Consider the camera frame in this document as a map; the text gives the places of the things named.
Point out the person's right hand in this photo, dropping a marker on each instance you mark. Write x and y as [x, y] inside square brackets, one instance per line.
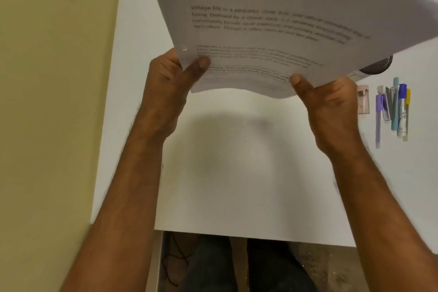
[330, 110]

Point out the person's left hand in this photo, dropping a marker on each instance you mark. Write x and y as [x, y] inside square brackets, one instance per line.
[163, 90]

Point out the person's right thumb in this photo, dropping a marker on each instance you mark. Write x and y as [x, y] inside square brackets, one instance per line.
[303, 84]

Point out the person's left thumb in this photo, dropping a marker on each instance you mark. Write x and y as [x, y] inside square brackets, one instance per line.
[196, 68]

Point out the stack of printed white papers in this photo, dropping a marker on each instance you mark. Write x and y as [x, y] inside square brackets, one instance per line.
[273, 25]

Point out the person's right forearm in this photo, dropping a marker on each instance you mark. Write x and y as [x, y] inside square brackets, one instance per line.
[383, 213]

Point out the person's left forearm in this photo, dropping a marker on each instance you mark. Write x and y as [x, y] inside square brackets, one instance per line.
[113, 213]

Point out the pink stapler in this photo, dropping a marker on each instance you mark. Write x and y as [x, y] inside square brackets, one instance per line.
[363, 100]

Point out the purple pen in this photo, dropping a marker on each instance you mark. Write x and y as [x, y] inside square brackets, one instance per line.
[378, 117]

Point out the silver binder clip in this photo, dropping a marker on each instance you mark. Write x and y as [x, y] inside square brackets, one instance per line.
[388, 105]

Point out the light blue pen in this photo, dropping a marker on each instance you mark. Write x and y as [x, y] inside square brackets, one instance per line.
[395, 110]

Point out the blue capped white marker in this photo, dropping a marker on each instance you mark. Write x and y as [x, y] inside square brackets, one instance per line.
[402, 110]

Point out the yellow pen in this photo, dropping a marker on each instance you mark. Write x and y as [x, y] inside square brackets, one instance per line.
[407, 113]

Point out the person's legs in dark trousers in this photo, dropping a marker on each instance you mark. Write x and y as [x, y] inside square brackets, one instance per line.
[246, 264]

